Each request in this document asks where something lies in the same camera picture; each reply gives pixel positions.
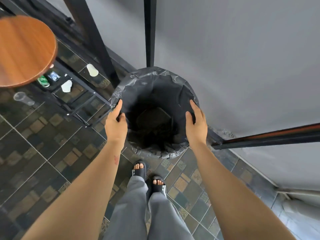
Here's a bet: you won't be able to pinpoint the black metal bar orange stripe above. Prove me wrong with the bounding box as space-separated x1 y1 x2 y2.
211 122 320 150

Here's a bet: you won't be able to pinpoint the black metal table base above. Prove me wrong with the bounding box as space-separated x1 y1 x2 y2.
37 59 113 128

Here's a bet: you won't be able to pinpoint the person's right hand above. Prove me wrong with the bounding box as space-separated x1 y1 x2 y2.
185 99 209 148

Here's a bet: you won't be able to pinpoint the clear plastic cup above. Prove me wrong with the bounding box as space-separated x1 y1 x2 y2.
13 91 36 107

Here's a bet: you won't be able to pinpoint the round wooden table top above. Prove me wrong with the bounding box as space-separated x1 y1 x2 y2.
0 15 58 88

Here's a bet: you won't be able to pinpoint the black slide sandal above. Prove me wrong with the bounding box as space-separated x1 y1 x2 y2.
149 175 167 201
131 160 148 182

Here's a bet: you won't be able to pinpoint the black slanted metal beam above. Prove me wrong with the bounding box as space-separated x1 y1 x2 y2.
62 0 121 88

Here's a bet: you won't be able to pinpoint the white plastic cup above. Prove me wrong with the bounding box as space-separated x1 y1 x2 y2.
86 63 99 77

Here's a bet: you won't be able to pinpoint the person's left hand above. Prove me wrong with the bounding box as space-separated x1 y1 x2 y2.
104 99 128 146

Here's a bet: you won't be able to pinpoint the black trash bag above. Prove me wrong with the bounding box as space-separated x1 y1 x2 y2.
110 66 201 160

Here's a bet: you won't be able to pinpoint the blue snack packet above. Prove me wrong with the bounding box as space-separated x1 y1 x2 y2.
47 71 61 82

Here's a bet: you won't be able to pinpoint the person's right forearm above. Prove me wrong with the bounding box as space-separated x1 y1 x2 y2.
192 142 297 240

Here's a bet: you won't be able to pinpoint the person's left forearm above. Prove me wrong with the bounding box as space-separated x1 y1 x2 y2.
21 141 125 240

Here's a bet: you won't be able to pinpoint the grey pipe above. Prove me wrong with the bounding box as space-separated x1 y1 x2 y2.
275 187 320 218

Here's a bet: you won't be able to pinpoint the green drink can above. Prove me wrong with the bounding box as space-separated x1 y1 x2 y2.
37 75 51 88

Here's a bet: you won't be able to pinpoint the black vertical metal post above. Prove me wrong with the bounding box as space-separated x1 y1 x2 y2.
143 0 157 68

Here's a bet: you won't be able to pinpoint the crumpled white paper cup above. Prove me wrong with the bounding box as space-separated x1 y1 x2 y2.
61 80 74 93

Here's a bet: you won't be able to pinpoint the grey trousers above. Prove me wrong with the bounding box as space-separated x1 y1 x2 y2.
103 175 196 240

